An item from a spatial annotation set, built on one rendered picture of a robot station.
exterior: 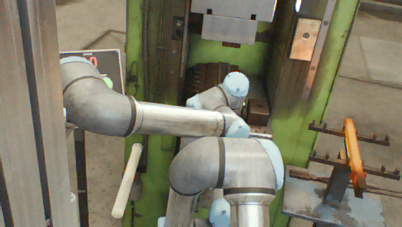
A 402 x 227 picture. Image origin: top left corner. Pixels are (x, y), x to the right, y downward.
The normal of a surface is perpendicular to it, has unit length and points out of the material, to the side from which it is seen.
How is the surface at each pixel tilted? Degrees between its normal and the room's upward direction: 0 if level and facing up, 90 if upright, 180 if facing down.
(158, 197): 90
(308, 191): 0
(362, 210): 0
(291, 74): 90
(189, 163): 61
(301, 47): 90
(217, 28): 90
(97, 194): 0
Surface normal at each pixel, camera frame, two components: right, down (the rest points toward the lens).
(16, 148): 0.87, 0.34
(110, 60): 0.38, 0.03
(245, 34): -0.05, 0.52
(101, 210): 0.11, -0.84
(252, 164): 0.07, -0.27
